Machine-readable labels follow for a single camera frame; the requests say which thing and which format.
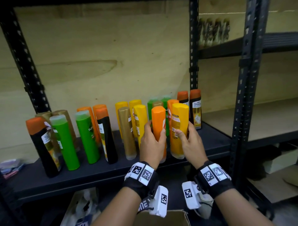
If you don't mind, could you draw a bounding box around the person's right forearm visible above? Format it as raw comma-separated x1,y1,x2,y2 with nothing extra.
214,188,275,226

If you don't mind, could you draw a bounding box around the stack of colourful packets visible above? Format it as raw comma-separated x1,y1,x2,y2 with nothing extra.
0,159,25,180

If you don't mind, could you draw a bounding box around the person's right hand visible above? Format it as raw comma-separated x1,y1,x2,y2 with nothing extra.
175,121,209,170

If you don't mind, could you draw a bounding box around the yellow shampoo bottle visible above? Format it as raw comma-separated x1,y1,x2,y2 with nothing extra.
115,101,128,140
170,103,189,160
129,100,142,138
133,104,148,147

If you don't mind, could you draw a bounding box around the black shelf board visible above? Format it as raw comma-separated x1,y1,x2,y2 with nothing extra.
7,121,231,202

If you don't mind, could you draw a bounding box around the brown cardboard box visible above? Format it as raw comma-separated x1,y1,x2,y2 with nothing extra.
133,210,191,226

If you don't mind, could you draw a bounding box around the black bottle with orange cap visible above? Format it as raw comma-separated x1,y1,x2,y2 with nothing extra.
26,117,62,178
189,89,202,130
177,91,189,107
95,108,118,164

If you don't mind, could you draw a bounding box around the person's left forearm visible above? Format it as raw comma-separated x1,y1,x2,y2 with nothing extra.
92,186,142,226

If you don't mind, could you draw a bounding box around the white box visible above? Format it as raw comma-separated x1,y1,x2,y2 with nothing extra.
263,149,298,174

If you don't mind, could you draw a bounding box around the black metal shelf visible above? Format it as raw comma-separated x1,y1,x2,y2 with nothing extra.
198,31,298,60

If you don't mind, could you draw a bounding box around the black perforated metal shelf post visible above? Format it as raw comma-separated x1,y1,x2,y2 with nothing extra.
189,0,200,91
229,0,270,189
0,14,52,114

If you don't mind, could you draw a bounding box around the black wristband with square markers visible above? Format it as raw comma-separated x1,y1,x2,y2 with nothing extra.
123,161,160,201
194,161,234,199

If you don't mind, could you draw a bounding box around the wooden shelf board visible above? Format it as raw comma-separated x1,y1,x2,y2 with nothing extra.
202,98,298,149

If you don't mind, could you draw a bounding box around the white plastic bag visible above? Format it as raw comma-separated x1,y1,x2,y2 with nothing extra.
60,187,102,226

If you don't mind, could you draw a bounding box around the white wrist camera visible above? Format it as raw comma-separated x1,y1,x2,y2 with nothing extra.
182,181,214,219
140,185,168,218

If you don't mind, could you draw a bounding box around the green shampoo bottle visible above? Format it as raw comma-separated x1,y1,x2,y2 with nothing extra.
147,99,159,127
161,95,172,136
50,115,80,171
75,110,100,164

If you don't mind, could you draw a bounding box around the person's left hand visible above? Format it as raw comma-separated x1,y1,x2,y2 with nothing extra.
139,120,167,170

